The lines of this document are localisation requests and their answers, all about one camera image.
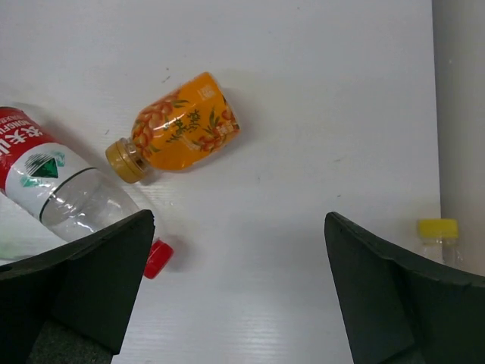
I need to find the red label clear water bottle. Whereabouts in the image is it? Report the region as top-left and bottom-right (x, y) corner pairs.
(0, 106), (174, 280)

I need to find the orange juice bottle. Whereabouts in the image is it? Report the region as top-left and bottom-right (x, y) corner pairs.
(105, 72), (240, 184)

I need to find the yellow cap clear bottle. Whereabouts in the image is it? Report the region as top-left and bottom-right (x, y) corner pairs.
(417, 218), (462, 269)

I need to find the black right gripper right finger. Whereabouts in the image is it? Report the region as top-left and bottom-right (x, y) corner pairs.
(324, 212), (484, 363)

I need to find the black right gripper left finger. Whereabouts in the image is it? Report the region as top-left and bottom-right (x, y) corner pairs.
(1, 210), (155, 363)

